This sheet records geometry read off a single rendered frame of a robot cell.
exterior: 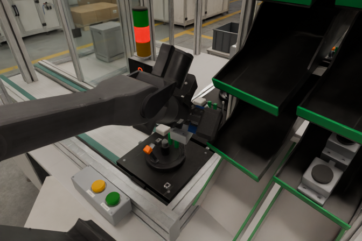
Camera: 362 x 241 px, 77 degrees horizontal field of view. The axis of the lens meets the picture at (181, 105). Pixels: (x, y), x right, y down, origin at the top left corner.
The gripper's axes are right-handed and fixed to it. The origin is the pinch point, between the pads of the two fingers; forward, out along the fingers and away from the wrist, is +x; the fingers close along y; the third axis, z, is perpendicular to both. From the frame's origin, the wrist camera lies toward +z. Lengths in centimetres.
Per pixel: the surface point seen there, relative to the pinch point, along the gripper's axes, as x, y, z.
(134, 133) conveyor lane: 36.1, 31.2, -14.6
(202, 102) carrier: 50, 11, 8
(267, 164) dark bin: -2.4, -20.0, -3.9
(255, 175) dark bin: -3.4, -18.4, -6.5
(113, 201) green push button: 7.8, 14.6, -29.8
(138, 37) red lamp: 12.0, 27.9, 19.3
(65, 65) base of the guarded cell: 76, 128, 6
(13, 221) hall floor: 71, 119, -109
